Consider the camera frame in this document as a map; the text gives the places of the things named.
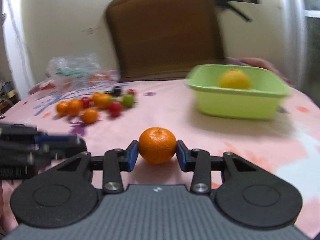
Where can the red plum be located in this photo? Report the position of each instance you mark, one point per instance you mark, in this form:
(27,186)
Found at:
(85,101)
(115,109)

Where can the dark purple plum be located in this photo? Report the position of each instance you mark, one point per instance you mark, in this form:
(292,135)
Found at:
(116,91)

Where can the brown seat cushion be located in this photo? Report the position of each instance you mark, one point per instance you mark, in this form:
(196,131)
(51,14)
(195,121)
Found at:
(163,39)

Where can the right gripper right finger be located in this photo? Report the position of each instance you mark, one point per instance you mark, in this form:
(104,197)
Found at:
(198,162)

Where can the frosted glass sliding door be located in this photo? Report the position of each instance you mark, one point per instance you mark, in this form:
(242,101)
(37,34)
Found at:
(301,30)

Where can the pink deer bedsheet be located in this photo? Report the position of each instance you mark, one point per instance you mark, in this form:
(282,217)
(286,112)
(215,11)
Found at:
(287,146)

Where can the green plum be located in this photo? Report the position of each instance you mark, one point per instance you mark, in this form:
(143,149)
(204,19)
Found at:
(128,100)

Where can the small orange mandarin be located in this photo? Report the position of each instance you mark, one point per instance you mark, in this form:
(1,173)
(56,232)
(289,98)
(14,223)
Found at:
(90,115)
(74,107)
(62,108)

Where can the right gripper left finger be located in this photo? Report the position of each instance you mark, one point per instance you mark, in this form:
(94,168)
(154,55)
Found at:
(116,161)

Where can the green plastic bowl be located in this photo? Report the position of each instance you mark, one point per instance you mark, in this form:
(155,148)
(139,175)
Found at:
(260,102)

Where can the clear plastic bag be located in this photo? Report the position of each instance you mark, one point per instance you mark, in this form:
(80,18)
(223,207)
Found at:
(72,69)

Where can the yellow lemon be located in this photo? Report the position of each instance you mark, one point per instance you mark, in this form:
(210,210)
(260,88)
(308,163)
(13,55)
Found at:
(234,79)

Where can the large orange mandarin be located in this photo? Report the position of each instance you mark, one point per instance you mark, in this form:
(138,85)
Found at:
(101,101)

